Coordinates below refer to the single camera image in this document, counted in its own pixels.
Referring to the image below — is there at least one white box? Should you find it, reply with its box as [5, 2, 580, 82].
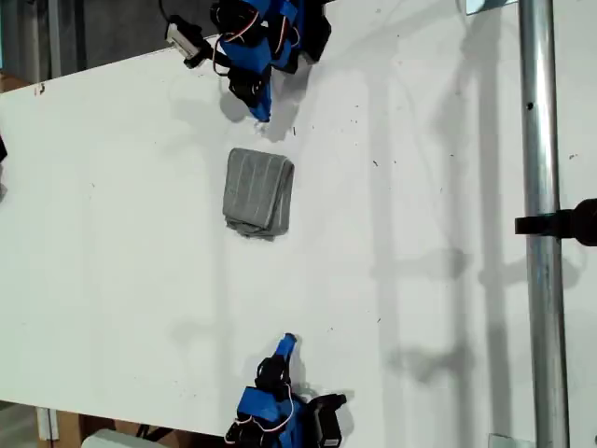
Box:
[81, 427, 158, 448]

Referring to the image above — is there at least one camera black stalk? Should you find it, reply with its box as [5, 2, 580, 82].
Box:
[182, 39, 221, 71]

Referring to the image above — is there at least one steel post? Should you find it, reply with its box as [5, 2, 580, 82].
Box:
[517, 0, 572, 448]

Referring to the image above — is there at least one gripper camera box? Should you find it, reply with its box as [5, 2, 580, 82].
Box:
[310, 394, 349, 448]
[165, 14, 206, 60]

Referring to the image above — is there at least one red white arm wire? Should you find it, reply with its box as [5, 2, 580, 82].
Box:
[212, 7, 302, 78]
[225, 391, 299, 444]

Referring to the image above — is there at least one grey striped towel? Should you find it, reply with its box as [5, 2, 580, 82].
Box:
[222, 147, 297, 243]

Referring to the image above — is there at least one black clamp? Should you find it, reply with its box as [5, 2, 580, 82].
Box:
[514, 198, 597, 248]

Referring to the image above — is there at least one brown cardboard box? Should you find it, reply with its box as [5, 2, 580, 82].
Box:
[56, 411, 225, 448]

